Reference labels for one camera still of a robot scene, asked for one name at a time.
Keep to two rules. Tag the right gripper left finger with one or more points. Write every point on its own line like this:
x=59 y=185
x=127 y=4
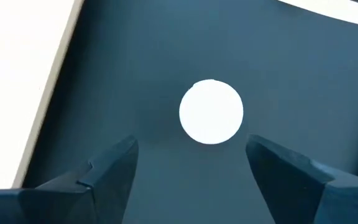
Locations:
x=110 y=186

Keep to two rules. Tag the white bottle with yellow label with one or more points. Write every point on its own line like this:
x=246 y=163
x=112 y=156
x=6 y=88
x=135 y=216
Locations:
x=211 y=112

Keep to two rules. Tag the black table mat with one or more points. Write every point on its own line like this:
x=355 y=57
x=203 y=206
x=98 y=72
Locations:
x=166 y=46

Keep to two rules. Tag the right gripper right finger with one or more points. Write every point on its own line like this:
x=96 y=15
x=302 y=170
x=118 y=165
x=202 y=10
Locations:
x=291 y=193

